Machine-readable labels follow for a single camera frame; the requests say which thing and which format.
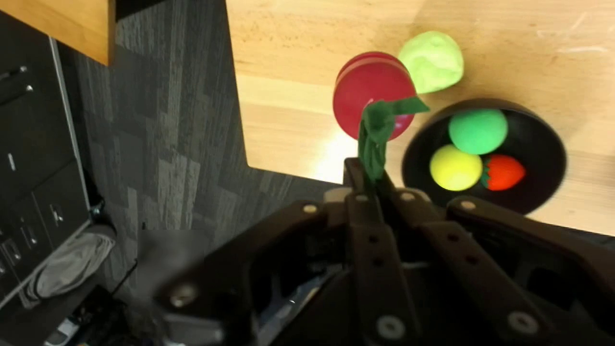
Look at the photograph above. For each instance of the red radish with green stem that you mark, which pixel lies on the red radish with green stem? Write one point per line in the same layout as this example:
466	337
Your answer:
368	89

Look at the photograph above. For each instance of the white cart with wooden top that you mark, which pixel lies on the white cart with wooden top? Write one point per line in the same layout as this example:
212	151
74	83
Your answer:
301	78

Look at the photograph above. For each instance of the wooden desk with dark legs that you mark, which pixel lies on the wooden desk with dark legs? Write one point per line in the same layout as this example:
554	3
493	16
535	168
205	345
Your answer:
59	22

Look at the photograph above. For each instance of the dark cabinet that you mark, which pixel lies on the dark cabinet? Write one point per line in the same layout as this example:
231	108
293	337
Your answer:
32	174

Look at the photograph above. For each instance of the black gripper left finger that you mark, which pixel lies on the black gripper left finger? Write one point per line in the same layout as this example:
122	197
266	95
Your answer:
358	256

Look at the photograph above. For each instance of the light green lumpy plush fruit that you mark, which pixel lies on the light green lumpy plush fruit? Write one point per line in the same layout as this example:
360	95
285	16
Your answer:
433	60

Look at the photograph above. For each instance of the small red plush strawberry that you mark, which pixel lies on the small red plush strawberry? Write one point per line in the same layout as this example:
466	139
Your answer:
504	174

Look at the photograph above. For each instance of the green plush ball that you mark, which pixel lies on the green plush ball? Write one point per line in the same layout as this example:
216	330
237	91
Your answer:
477	132

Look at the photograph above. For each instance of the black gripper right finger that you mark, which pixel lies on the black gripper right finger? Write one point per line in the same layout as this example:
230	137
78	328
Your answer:
487	270

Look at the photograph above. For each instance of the yellow plush ball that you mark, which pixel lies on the yellow plush ball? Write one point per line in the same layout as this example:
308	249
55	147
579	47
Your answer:
456	168

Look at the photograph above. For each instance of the black tripod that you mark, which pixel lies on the black tripod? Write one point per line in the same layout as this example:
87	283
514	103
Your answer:
145	253

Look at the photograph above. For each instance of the small black bowl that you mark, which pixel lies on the small black bowl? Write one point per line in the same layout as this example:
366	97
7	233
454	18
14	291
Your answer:
545	147

